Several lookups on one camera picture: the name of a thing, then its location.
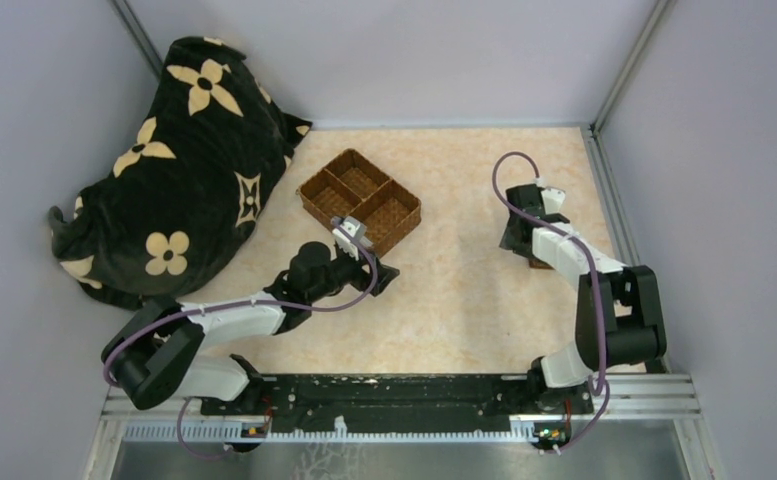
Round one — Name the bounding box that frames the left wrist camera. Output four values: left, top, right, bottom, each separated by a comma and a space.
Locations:
331, 216, 367, 260

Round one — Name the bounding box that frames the brown leather card holder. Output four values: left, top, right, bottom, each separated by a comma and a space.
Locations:
527, 257, 553, 270

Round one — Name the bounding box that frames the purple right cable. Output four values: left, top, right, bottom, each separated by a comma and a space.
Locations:
491, 151, 611, 456

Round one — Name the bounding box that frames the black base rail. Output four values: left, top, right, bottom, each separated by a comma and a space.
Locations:
193, 372, 593, 446

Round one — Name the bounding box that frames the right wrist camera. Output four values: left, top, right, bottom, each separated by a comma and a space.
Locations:
541, 187, 566, 215

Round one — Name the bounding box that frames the brown woven divided basket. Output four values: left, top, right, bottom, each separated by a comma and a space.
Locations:
297, 149, 422, 257

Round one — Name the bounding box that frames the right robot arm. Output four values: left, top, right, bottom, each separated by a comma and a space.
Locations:
498, 183, 667, 412

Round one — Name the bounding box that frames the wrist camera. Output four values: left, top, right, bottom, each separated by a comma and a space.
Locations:
331, 216, 367, 260
541, 187, 566, 215

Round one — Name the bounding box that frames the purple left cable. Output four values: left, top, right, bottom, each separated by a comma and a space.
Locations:
101, 221, 381, 463

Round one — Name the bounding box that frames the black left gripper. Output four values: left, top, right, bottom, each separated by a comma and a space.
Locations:
308, 241, 400, 303

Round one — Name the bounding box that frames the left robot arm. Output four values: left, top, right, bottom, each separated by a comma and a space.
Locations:
102, 242, 400, 414

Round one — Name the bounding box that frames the purple cable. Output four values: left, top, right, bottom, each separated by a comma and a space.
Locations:
491, 151, 611, 456
101, 221, 381, 463

